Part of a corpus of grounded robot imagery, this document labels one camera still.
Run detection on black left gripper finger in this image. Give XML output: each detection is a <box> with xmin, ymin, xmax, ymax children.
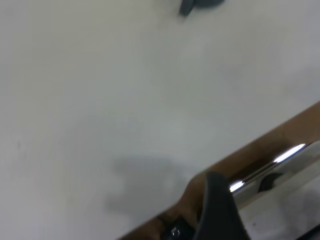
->
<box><xmin>194</xmin><ymin>171</ymin><xmax>251</xmax><ymax>240</ymax></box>

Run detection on grey ceramic cup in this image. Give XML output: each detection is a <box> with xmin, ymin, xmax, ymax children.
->
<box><xmin>178</xmin><ymin>0</ymin><xmax>226</xmax><ymax>17</ymax></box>

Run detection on black caster wheel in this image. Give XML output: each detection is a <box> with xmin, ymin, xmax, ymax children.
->
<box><xmin>258</xmin><ymin>171</ymin><xmax>283</xmax><ymax>194</ymax></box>

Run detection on white base panel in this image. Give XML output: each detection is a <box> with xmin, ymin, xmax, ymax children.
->
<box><xmin>236</xmin><ymin>159</ymin><xmax>320</xmax><ymax>240</ymax></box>

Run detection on chrome metal tube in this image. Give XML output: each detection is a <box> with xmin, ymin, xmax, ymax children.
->
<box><xmin>228</xmin><ymin>141</ymin><xmax>320</xmax><ymax>201</ymax></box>

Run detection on black bracket with bolt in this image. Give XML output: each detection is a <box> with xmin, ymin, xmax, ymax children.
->
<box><xmin>158</xmin><ymin>215</ymin><xmax>199</xmax><ymax>240</ymax></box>

